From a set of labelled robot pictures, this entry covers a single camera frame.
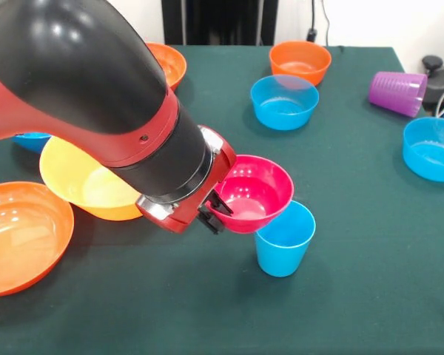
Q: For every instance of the purple cup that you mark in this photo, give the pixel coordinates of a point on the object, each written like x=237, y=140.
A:
x=396, y=92

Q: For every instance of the blue cup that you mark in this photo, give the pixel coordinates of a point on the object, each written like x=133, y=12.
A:
x=281, y=251

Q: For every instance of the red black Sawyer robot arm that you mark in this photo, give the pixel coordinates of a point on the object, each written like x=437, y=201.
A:
x=77, y=81

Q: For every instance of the large blue bowl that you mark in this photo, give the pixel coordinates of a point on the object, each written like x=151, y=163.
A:
x=31, y=142

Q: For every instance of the small pink bowl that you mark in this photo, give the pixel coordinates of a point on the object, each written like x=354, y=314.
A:
x=259, y=185

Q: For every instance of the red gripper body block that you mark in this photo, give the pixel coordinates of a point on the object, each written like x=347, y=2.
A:
x=225, y=162

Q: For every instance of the small blue bowl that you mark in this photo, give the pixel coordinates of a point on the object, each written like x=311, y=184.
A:
x=281, y=111
x=433, y=155

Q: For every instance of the large yellow-orange bowl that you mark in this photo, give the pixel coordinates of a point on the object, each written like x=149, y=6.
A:
x=81, y=188

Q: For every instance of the large orange bowl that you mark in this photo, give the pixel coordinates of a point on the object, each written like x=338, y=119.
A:
x=22, y=240
x=172, y=64

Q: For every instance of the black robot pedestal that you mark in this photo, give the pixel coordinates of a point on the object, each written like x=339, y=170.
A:
x=222, y=18

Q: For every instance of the dark green table cloth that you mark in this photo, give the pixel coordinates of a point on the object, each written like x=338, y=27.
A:
x=244, y=314

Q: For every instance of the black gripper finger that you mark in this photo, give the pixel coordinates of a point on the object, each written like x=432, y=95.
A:
x=209, y=220
x=222, y=203

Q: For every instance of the small orange bowl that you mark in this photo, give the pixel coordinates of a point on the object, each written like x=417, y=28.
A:
x=299, y=55

